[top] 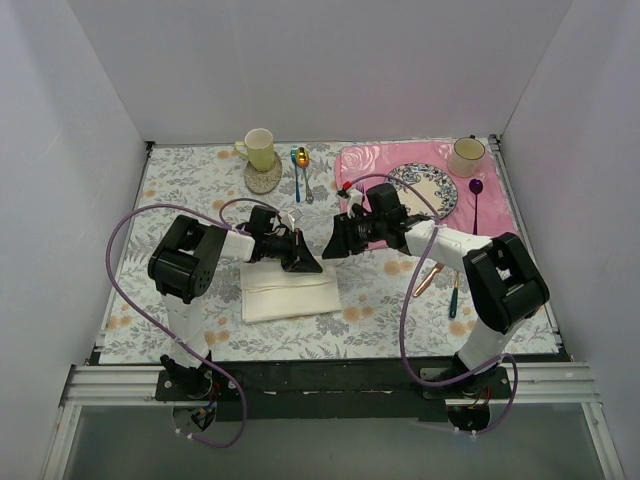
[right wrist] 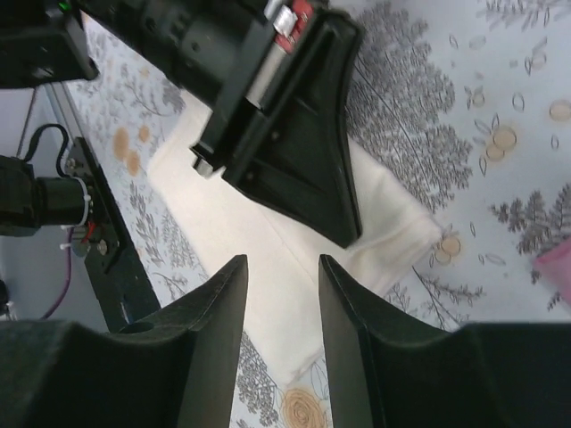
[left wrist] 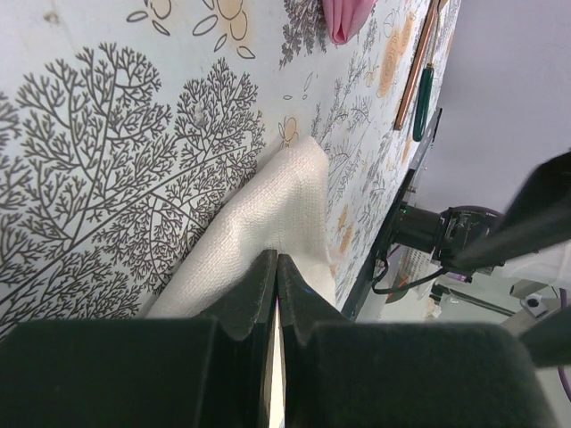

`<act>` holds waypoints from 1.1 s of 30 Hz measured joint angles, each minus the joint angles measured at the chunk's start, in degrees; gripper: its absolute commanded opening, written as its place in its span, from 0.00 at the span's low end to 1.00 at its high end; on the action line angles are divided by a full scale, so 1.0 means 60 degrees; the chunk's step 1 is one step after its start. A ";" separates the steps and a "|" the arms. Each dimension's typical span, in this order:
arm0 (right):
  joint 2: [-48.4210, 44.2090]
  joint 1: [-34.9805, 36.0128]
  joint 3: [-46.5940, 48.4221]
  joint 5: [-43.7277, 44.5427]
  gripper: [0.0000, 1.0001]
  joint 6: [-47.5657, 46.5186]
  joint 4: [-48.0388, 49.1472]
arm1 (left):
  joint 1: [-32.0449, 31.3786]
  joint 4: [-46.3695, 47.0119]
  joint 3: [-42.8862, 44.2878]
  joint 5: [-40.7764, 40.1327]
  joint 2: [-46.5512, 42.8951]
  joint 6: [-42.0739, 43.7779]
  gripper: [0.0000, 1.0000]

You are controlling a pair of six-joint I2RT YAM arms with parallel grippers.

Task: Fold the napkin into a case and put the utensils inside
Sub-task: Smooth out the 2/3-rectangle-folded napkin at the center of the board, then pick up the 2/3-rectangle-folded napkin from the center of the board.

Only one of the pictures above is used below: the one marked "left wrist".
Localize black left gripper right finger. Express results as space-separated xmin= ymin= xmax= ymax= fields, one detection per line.
xmin=277 ymin=255 xmax=558 ymax=427

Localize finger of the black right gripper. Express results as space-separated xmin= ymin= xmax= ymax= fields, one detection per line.
xmin=519 ymin=289 xmax=570 ymax=368
xmin=457 ymin=152 xmax=570 ymax=270

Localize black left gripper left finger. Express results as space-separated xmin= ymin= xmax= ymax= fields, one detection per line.
xmin=1 ymin=251 xmax=277 ymax=427

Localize white cloth napkin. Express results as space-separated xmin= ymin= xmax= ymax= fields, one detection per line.
xmin=145 ymin=136 xmax=335 ymax=318

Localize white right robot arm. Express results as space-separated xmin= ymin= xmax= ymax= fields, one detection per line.
xmin=389 ymin=152 xmax=570 ymax=367

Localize rose gold knife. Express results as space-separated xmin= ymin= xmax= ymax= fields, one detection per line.
xmin=393 ymin=0 xmax=439 ymax=131

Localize pink floral placemat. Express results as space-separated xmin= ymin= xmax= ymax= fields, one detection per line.
xmin=321 ymin=0 xmax=377 ymax=45

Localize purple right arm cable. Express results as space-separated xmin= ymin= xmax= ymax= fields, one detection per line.
xmin=454 ymin=204 xmax=571 ymax=398

